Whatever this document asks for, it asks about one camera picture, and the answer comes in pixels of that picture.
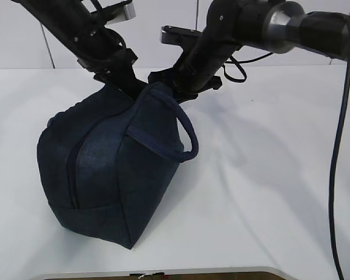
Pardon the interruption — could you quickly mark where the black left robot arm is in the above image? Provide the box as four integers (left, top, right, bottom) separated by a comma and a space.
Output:
18, 1, 146, 100

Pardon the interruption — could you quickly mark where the dark navy lunch bag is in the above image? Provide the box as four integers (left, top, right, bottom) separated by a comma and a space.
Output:
37, 83, 199, 249

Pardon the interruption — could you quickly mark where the white tag under table edge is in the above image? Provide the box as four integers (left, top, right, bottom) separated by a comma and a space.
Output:
129, 272, 166, 280

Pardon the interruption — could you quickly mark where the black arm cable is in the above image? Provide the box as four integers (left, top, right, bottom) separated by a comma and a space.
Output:
221, 11, 350, 280

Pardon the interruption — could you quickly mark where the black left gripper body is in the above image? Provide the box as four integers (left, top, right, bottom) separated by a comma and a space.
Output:
75, 26, 139, 85

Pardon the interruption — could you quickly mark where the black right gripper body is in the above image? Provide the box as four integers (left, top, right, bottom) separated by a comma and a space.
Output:
148, 37, 223, 101

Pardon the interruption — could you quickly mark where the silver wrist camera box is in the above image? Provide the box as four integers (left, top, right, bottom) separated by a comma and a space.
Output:
103, 0, 136, 25
160, 25, 201, 47

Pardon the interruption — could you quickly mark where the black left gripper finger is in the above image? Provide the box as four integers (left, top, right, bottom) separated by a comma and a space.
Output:
116, 69, 148, 100

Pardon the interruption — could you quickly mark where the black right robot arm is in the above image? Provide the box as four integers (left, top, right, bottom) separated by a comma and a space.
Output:
148, 1, 350, 102

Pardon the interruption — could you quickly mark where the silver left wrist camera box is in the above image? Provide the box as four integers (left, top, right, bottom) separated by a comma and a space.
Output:
103, 0, 136, 25

